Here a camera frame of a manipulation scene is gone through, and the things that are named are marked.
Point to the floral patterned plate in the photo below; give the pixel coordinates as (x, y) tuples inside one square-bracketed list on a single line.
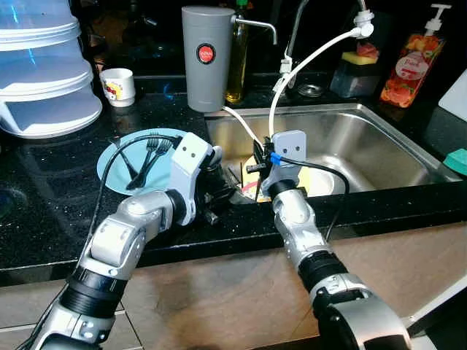
[(252, 191)]

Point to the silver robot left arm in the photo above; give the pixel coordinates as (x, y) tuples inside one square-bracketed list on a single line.
[(124, 240)]

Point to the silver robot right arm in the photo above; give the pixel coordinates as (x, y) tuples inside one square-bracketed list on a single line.
[(299, 226)]

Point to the yellow sponge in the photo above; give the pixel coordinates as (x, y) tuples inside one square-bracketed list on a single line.
[(357, 57)]

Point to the round metal sink stopper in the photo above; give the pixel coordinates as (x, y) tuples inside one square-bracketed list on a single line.
[(311, 90)]

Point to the chrome gooseneck faucet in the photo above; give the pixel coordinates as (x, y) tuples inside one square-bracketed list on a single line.
[(292, 44)]

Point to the yellow plate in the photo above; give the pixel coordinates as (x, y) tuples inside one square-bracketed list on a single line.
[(314, 182)]

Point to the grey water filter canister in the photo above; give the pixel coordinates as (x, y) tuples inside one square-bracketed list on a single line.
[(206, 80)]

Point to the stainless steel sink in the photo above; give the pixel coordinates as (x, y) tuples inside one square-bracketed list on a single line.
[(379, 153)]

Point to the green sponge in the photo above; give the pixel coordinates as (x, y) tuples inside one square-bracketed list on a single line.
[(456, 162)]

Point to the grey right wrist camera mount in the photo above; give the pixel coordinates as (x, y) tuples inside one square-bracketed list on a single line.
[(286, 157)]

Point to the white cartoon cat cup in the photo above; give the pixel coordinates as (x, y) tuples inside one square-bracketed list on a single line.
[(119, 89)]

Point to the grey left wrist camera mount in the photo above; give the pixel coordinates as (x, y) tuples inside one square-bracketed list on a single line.
[(190, 168)]

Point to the white faucet diverter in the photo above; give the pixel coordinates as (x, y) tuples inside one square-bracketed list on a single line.
[(363, 28)]

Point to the dark sponge holder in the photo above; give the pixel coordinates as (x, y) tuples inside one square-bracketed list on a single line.
[(354, 82)]

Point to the white stacked plastic container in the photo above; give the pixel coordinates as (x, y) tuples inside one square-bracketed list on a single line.
[(40, 80)]

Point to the white cutting board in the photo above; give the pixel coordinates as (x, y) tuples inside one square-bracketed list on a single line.
[(454, 95)]

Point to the beige cabinet front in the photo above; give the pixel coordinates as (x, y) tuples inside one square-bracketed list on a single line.
[(219, 292)]

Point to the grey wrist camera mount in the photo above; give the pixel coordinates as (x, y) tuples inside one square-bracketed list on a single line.
[(286, 157), (190, 168)]

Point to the teal plate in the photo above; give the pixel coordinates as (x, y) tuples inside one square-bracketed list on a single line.
[(160, 171)]

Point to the yellow oil bottle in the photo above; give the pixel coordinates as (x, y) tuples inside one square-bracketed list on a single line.
[(236, 76)]

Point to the red scrub pad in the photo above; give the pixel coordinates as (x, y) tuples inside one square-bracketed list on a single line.
[(368, 49)]

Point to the peach soap pump bottle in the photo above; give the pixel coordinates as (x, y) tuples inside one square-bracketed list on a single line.
[(412, 73)]

